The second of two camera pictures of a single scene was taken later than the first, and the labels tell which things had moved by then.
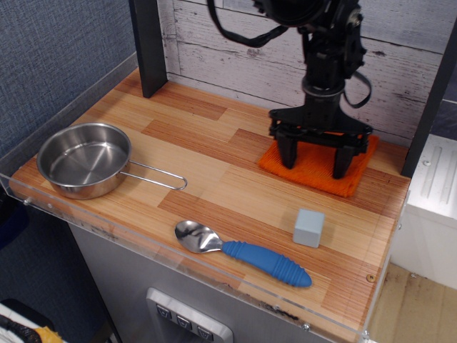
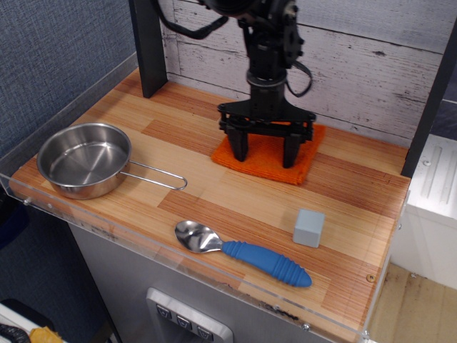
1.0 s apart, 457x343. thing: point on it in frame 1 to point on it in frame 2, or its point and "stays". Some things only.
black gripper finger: [343, 158] to [292, 146]
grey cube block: [309, 226] stays
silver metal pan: [88, 161] stays
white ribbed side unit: [425, 238] stays
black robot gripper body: [320, 119] to [267, 112]
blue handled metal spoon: [197, 237] stays
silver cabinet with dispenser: [148, 299] stays
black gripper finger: [288, 143] to [238, 136]
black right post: [426, 129] stays
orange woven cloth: [313, 164] to [265, 156]
